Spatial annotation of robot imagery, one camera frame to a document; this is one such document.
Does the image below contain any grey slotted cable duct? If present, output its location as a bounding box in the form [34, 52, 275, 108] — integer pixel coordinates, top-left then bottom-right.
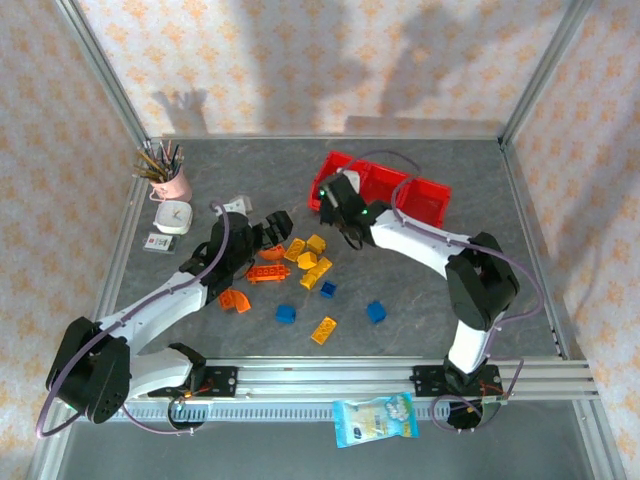
[74, 402, 501, 423]

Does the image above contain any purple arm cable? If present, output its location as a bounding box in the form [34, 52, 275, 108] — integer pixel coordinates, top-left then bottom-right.
[344, 149, 545, 361]
[35, 200, 232, 440]

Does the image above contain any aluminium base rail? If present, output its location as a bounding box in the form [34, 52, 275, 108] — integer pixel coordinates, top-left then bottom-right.
[204, 356, 599, 401]

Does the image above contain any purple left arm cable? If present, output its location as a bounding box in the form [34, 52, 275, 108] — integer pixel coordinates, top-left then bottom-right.
[35, 200, 232, 440]

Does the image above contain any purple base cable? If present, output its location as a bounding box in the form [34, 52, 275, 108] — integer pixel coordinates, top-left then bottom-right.
[430, 357, 526, 434]
[122, 397, 201, 437]

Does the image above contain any clear packaged card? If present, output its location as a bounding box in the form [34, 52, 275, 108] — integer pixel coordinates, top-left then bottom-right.
[144, 232, 181, 255]

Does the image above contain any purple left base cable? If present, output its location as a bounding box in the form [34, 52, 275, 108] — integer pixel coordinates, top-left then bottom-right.
[122, 397, 201, 437]

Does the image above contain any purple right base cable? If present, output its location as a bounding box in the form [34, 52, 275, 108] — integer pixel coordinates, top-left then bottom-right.
[430, 357, 526, 434]

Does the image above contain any aluminium frame post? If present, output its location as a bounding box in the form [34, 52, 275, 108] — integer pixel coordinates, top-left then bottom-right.
[498, 0, 597, 147]
[52, 0, 151, 149]

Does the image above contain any white square clock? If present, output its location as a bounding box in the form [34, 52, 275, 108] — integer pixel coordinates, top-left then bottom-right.
[153, 199, 194, 235]

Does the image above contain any long orange lego brick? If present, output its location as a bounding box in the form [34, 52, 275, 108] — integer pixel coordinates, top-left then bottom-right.
[244, 264, 293, 285]

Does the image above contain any pink pencil cup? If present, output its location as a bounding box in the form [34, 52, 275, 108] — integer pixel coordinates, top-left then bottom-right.
[148, 166, 193, 204]

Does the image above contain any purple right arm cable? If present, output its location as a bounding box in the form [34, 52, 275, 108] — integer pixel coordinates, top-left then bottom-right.
[344, 149, 545, 361]

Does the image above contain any orange curved lego brick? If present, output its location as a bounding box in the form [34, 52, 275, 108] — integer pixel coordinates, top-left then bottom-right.
[218, 288, 253, 315]

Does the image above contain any blue yellow snack packet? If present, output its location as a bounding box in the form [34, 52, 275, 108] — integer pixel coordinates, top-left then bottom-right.
[331, 391, 420, 449]

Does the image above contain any aluminium table edge rail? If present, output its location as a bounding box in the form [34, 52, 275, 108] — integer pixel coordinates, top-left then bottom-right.
[499, 141, 627, 480]
[147, 132, 504, 143]
[27, 144, 151, 480]

